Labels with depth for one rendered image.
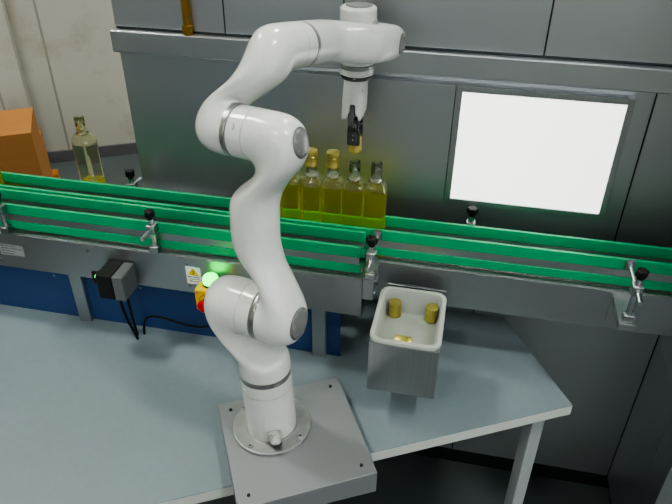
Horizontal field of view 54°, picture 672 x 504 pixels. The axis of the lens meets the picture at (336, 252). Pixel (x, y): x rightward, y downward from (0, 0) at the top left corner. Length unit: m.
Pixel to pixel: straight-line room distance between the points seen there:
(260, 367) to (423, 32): 0.91
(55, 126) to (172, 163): 2.92
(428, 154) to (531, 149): 0.27
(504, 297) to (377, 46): 0.76
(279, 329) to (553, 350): 1.12
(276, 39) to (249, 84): 0.09
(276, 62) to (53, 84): 3.69
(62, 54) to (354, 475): 3.76
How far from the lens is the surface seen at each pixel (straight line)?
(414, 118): 1.78
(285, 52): 1.25
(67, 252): 2.04
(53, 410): 1.93
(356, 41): 1.46
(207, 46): 1.87
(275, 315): 1.33
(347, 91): 1.60
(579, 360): 2.26
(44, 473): 1.79
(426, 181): 1.85
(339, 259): 1.72
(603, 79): 1.76
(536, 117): 1.77
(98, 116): 4.92
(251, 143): 1.21
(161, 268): 1.91
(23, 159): 3.77
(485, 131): 1.79
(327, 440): 1.64
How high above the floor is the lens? 2.07
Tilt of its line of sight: 34 degrees down
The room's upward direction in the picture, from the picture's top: straight up
